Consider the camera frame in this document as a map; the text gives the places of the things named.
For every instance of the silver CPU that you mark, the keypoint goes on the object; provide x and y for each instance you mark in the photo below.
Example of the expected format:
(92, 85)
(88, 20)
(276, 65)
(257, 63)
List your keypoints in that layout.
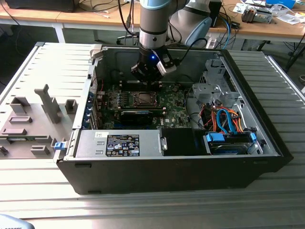
(144, 97)

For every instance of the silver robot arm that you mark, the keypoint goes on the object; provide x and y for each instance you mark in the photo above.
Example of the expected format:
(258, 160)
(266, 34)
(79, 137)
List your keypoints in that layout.
(152, 23)

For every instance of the black RAM slot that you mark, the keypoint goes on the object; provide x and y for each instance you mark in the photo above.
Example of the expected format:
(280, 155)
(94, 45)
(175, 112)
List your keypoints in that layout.
(126, 89)
(126, 86)
(125, 82)

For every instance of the CPU socket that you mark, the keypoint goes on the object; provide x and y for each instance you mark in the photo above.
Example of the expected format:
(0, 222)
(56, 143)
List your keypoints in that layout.
(134, 105)

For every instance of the blue expansion slot latch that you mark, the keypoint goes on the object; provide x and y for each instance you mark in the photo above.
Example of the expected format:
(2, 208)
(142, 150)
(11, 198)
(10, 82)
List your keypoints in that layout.
(87, 121)
(90, 97)
(89, 109)

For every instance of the copper finned CPU cooler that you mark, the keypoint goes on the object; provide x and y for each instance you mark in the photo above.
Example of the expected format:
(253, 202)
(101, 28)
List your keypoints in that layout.
(249, 15)

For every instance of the dark RAM stick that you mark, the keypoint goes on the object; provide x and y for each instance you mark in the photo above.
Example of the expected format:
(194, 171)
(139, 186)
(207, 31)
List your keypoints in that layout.
(143, 110)

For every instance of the black graphics card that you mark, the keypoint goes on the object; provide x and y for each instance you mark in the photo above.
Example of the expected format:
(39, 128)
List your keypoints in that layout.
(137, 118)

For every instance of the green motherboard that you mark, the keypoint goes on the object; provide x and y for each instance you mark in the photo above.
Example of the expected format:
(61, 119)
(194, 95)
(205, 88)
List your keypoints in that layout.
(176, 112)

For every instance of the large silver port housing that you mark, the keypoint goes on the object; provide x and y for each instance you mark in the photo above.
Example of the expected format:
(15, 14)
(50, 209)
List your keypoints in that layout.
(101, 94)

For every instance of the grey metal drive cage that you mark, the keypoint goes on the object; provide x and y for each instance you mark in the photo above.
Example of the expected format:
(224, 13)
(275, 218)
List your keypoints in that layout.
(209, 91)

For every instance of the light wooden desk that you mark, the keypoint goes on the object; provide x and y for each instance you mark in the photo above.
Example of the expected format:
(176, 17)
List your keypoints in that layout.
(100, 17)

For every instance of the grey power supply unit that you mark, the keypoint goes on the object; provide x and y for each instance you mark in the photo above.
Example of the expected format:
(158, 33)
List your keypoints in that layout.
(90, 143)

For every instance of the hard disk in blue carrier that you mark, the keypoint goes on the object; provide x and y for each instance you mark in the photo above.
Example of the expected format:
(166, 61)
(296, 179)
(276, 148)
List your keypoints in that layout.
(214, 138)

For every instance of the grey parts rack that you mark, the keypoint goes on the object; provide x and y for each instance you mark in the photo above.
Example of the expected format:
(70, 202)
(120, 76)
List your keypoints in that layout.
(64, 128)

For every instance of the black PC case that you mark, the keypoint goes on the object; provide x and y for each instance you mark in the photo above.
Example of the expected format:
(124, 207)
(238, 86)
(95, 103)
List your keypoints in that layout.
(166, 174)

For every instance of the white paper sheet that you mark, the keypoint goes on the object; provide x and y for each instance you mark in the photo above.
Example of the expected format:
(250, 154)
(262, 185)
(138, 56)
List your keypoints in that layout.
(239, 8)

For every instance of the blue plastic clip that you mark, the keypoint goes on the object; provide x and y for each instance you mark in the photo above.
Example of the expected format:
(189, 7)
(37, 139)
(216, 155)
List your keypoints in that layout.
(59, 146)

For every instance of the grey metal drive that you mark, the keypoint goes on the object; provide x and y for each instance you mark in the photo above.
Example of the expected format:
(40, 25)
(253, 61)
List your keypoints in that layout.
(264, 16)

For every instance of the black equipment box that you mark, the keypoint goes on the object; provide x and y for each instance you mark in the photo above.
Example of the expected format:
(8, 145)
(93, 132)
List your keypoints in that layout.
(35, 6)

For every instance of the blue box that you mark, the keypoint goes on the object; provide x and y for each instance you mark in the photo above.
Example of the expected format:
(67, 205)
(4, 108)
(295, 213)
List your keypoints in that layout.
(281, 3)

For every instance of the clear plastic bag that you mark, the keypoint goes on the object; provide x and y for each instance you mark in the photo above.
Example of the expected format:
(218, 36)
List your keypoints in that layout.
(289, 17)

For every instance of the grey rounded device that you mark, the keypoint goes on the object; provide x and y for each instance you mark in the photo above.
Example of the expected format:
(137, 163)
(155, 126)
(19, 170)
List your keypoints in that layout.
(12, 223)

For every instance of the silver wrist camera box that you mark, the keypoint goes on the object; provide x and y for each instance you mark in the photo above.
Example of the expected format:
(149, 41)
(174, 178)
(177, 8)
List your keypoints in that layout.
(166, 68)

